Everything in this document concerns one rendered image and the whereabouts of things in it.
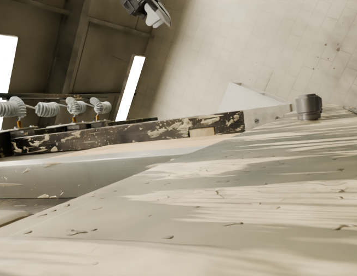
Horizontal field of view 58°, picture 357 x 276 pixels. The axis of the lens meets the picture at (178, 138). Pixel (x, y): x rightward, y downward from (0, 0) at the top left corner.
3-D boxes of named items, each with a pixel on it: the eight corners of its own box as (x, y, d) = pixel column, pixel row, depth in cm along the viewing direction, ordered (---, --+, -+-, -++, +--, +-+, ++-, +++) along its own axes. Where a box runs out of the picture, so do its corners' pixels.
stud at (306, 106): (321, 121, 34) (318, 92, 34) (296, 123, 35) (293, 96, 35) (321, 119, 36) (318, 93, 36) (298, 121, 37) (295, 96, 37)
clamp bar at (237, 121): (292, 131, 83) (282, 37, 82) (-11, 157, 133) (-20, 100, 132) (295, 128, 92) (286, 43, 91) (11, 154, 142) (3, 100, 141)
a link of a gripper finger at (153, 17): (159, 38, 94) (141, 14, 96) (173, 22, 92) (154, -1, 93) (154, 36, 91) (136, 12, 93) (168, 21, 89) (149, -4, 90)
